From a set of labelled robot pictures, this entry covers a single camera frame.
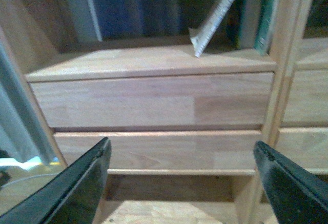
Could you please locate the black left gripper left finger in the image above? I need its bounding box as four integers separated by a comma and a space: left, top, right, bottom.
1, 137, 112, 223

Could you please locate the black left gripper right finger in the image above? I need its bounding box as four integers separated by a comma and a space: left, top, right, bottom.
253, 140, 327, 223

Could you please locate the blue white paperback book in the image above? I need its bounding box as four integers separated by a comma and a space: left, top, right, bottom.
188, 0, 234, 58

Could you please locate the right wooden shelf unit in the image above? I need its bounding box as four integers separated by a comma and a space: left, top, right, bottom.
258, 0, 328, 224

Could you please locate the wooden shelf unit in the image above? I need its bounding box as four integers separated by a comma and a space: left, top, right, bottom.
0, 0, 315, 224
258, 0, 328, 224

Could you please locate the left wooden shelf unit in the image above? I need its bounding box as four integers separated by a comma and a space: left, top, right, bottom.
0, 0, 315, 224

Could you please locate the lower right wooden drawer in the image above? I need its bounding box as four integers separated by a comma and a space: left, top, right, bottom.
276, 128, 327, 174

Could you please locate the wooden drawer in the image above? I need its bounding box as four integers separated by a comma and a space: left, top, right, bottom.
276, 128, 327, 174
282, 70, 327, 127
32, 72, 273, 131
54, 130, 262, 175

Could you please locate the upper right wooden drawer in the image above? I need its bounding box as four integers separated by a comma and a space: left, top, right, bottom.
282, 70, 327, 127

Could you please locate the lower left wooden drawer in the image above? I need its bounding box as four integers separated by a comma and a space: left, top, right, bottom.
54, 130, 262, 175

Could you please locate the upper left wooden drawer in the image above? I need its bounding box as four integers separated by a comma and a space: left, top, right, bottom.
32, 72, 273, 131

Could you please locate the thin upright book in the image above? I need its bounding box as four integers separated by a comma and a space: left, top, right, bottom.
226, 0, 262, 49

